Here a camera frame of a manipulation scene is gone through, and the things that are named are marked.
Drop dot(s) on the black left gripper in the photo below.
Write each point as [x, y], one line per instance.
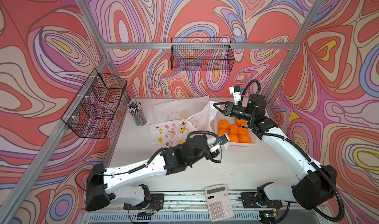
[211, 156]

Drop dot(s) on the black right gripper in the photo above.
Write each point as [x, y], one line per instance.
[228, 109]

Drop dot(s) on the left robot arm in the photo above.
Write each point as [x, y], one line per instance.
[115, 185]

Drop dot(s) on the black wire basket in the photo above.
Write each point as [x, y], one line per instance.
[95, 106]
[202, 54]

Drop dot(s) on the pink desk calculator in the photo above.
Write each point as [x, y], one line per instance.
[218, 203]

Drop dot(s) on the orange behind top orange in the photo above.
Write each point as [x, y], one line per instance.
[223, 124]

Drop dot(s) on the right rear orange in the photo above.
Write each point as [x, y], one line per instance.
[241, 122]

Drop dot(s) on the bottom edge orange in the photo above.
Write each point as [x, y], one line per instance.
[244, 138]

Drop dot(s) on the black wire basket rear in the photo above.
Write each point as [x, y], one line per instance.
[202, 54]

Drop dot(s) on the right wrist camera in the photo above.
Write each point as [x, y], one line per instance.
[235, 91]

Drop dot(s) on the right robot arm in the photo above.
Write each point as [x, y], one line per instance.
[316, 182]

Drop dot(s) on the metal pen cup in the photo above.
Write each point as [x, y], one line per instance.
[135, 109]

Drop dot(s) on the black wire basket left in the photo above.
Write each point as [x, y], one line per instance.
[95, 106]

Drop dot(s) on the left orange in basket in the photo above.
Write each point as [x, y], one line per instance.
[221, 131]

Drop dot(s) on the corner orange at left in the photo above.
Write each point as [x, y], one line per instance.
[242, 131]

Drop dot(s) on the white printed plastic bag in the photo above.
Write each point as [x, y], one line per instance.
[170, 133]

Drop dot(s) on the lower left orange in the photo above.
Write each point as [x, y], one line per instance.
[233, 138]

